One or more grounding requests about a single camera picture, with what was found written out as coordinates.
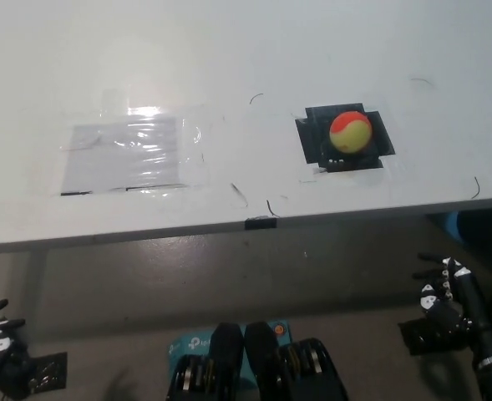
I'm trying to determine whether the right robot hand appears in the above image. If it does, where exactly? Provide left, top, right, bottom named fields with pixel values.
left=412, top=251, right=492, bottom=365

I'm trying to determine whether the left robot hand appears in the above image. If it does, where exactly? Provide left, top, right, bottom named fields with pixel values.
left=0, top=298, right=36, bottom=400

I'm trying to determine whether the orange and yellow tennis ball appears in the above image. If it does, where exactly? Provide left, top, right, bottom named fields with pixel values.
left=329, top=110, right=373, bottom=154

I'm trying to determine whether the black floor tape square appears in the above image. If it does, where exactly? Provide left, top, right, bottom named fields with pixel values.
left=398, top=317, right=480, bottom=357
left=28, top=352, right=68, bottom=393

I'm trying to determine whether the grey table leg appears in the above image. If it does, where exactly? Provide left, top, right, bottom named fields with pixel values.
left=27, top=249, right=49, bottom=339

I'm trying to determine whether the blue object under table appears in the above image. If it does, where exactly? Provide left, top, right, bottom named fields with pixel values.
left=427, top=211, right=464, bottom=248

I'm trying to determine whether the teal router box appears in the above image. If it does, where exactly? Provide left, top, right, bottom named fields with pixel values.
left=168, top=318, right=292, bottom=382

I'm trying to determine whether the small black tape strip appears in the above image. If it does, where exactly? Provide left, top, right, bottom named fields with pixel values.
left=244, top=216, right=279, bottom=231

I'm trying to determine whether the black tape patch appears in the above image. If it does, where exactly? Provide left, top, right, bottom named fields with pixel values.
left=294, top=101, right=396, bottom=175

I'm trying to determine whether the clear plastic film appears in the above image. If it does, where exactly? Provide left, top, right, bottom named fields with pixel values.
left=57, top=104, right=207, bottom=197

